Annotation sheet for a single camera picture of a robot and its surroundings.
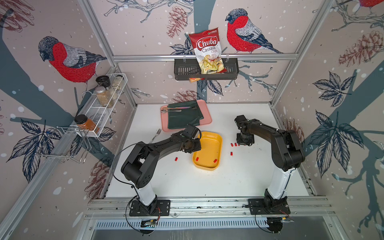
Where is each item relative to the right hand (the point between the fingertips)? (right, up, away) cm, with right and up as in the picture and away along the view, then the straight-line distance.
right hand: (242, 141), depth 98 cm
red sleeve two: (-9, -7, -5) cm, 12 cm away
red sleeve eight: (-44, -9, -7) cm, 45 cm away
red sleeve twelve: (-5, -2, -1) cm, 5 cm away
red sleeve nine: (-30, -10, -7) cm, 33 cm away
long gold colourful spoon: (-52, +24, +21) cm, 61 cm away
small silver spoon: (-56, +21, +17) cm, 63 cm away
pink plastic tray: (-23, +16, +14) cm, 31 cm away
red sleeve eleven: (-20, -10, -8) cm, 24 cm away
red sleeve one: (-7, -2, 0) cm, 7 cm away
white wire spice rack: (-82, +22, -21) cm, 87 cm away
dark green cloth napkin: (-44, +14, +14) cm, 48 cm away
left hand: (-27, -1, -7) cm, 28 cm away
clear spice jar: (-78, +37, -12) cm, 87 cm away
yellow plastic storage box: (-23, -9, -5) cm, 25 cm away
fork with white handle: (-58, +5, +6) cm, 59 cm away
